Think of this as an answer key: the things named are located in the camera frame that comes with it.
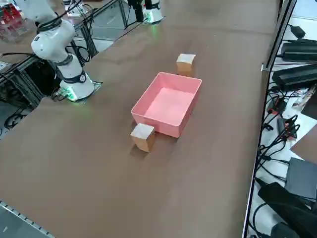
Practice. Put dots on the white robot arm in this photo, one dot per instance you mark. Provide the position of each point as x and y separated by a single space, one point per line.
154 15
52 42

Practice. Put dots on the pink plastic tray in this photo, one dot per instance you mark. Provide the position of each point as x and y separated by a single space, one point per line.
161 126

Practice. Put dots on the clear acrylic shelf, red packets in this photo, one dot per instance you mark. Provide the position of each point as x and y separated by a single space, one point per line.
15 29

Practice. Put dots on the small black power adapter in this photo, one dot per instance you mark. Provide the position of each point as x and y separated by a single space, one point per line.
298 31

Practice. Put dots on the large black power adapter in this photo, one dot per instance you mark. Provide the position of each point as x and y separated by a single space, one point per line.
294 77
299 50

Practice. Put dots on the black red connector block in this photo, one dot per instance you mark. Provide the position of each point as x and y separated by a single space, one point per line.
278 106

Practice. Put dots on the brown board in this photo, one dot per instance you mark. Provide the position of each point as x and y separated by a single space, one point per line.
308 146

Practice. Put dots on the flat dark grey box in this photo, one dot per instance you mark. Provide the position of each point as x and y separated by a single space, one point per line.
302 176

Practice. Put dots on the black equipment rack frame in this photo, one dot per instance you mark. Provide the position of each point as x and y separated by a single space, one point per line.
37 79

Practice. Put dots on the aluminium table edge rail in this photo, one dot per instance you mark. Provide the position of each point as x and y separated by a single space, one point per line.
22 216

